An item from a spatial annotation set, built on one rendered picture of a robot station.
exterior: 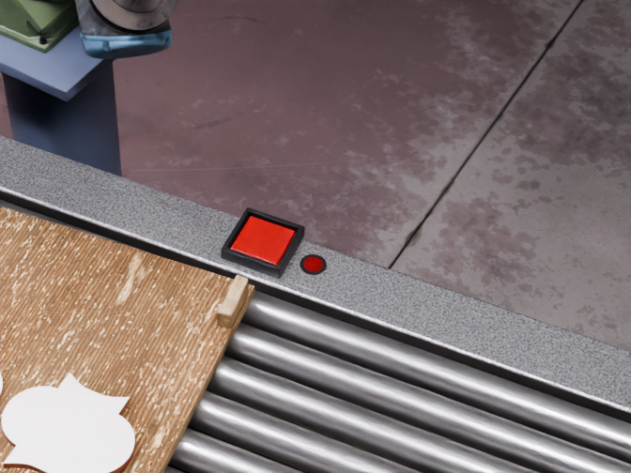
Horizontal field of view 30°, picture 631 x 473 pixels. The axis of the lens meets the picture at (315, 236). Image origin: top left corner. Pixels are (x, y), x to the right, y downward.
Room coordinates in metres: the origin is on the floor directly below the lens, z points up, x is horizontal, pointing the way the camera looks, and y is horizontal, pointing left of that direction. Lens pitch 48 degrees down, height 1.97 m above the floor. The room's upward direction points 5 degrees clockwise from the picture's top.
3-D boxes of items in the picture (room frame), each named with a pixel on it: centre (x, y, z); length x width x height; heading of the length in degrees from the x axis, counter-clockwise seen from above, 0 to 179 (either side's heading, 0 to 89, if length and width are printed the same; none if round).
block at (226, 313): (0.82, 0.08, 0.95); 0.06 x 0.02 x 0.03; 165
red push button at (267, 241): (0.93, 0.06, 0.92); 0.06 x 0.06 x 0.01; 72
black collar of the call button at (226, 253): (0.93, 0.06, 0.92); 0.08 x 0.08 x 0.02; 72
